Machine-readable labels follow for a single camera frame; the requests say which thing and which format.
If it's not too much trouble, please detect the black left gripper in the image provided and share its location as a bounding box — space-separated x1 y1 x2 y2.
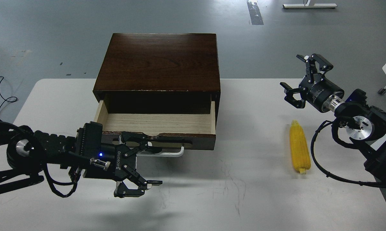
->
84 132 163 198

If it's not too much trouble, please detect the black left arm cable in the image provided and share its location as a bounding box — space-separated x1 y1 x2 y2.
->
44 164 81 198

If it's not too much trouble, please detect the white table leg base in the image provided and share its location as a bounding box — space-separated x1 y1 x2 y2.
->
282 0 337 9

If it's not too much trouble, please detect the wooden drawer with white handle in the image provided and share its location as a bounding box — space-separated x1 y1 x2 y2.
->
94 101 217 157

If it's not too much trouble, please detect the black floor tape strip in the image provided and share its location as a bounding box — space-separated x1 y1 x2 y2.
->
246 0 264 25

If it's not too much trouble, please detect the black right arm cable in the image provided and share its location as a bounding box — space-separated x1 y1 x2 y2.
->
310 119 386 189

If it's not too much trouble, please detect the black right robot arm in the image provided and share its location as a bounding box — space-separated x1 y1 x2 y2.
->
280 54 386 188

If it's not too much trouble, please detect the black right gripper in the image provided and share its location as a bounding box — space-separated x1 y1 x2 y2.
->
280 54 345 113

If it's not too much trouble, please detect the dark wooden drawer cabinet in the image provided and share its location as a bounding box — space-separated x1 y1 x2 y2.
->
93 33 221 114

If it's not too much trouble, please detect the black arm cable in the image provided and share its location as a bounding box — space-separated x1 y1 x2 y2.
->
310 119 386 189
44 164 81 198

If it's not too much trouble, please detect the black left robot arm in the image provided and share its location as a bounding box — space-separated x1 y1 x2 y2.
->
0 120 162 198

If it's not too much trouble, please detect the yellow corn cob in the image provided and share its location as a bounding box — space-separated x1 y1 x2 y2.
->
289 120 311 175

